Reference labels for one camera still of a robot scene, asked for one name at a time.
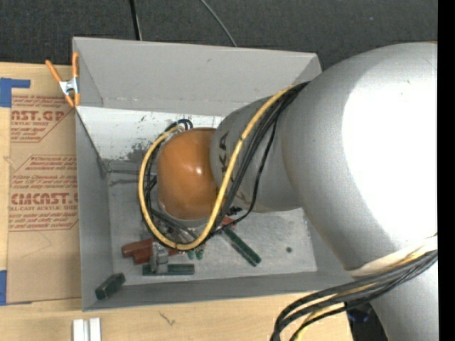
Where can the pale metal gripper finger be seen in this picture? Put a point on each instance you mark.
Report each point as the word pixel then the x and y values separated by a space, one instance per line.
pixel 154 261
pixel 163 261

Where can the grey metal bin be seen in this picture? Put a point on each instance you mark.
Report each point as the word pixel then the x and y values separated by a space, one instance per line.
pixel 117 84

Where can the dark green flat block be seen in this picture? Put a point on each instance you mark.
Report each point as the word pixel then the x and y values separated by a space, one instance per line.
pixel 243 249
pixel 110 286
pixel 179 269

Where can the brown cardboard board, red print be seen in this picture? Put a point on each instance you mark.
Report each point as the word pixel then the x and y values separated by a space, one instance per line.
pixel 39 254

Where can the black cylinder on white bracket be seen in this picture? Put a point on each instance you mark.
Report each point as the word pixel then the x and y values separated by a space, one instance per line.
pixel 235 211

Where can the red-brown flat block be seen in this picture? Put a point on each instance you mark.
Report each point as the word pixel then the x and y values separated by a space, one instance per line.
pixel 133 248
pixel 227 221
pixel 142 258

